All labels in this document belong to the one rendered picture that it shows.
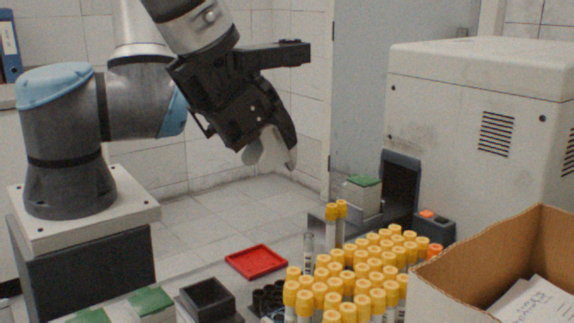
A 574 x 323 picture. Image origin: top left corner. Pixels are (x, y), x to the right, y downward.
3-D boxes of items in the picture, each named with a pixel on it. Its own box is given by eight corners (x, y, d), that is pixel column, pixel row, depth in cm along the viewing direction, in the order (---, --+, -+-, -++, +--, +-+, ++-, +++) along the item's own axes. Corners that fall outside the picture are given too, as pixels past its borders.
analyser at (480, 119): (465, 179, 102) (486, 34, 91) (607, 227, 81) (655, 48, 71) (364, 219, 84) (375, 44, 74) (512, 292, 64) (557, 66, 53)
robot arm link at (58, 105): (28, 137, 82) (14, 58, 77) (110, 131, 87) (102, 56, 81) (20, 164, 72) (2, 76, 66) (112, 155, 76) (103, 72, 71)
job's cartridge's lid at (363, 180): (360, 174, 77) (360, 171, 76) (382, 183, 73) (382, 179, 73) (342, 179, 74) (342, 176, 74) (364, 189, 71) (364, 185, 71)
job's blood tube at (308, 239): (307, 300, 62) (309, 231, 58) (314, 305, 61) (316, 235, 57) (300, 304, 61) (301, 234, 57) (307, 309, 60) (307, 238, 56)
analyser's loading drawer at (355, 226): (395, 202, 86) (397, 175, 84) (424, 214, 81) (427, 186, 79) (307, 235, 75) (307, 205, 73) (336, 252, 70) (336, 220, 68)
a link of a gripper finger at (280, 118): (272, 145, 62) (242, 91, 56) (282, 136, 62) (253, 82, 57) (295, 155, 58) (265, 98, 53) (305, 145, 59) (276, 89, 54)
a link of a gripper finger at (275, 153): (266, 192, 63) (234, 140, 58) (297, 163, 65) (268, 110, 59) (280, 200, 61) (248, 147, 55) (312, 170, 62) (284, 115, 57)
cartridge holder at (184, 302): (211, 291, 64) (209, 268, 63) (245, 328, 57) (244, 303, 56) (173, 306, 61) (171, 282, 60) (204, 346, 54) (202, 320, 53)
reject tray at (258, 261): (261, 247, 75) (261, 242, 75) (288, 265, 70) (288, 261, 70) (224, 261, 71) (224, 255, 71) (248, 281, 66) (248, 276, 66)
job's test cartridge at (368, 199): (358, 208, 79) (360, 173, 77) (379, 220, 75) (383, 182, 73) (340, 215, 77) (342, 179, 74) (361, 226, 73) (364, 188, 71)
